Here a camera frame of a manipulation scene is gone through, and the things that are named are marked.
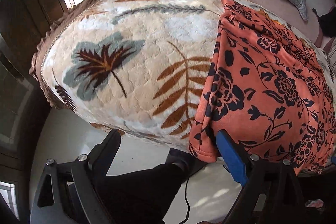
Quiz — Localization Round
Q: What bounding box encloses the orange black floral garment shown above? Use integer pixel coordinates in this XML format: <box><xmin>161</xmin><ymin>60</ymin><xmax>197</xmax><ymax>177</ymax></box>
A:
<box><xmin>189</xmin><ymin>0</ymin><xmax>335</xmax><ymax>173</ymax></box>

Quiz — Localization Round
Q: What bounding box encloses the black trouser leg and shoe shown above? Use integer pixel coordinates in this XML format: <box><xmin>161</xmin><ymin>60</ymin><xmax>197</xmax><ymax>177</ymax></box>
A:
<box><xmin>97</xmin><ymin>148</ymin><xmax>196</xmax><ymax>223</ymax></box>

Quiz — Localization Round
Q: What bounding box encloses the leaf pattern cream blanket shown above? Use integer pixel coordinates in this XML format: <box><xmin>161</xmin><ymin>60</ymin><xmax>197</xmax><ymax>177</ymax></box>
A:
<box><xmin>30</xmin><ymin>0</ymin><xmax>335</xmax><ymax>151</ymax></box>

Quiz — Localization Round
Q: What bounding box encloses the black garment on sofa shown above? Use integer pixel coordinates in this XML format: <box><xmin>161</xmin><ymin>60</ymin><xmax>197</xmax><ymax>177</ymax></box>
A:
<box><xmin>312</xmin><ymin>7</ymin><xmax>336</xmax><ymax>37</ymax></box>

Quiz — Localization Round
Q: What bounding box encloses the pink sofa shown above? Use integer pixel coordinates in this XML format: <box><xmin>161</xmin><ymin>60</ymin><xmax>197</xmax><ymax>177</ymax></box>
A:
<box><xmin>249</xmin><ymin>0</ymin><xmax>335</xmax><ymax>53</ymax></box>

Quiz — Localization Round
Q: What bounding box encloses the black cable on floor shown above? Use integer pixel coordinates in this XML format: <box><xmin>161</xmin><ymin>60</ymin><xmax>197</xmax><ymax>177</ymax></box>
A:
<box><xmin>178</xmin><ymin>176</ymin><xmax>192</xmax><ymax>224</ymax></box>

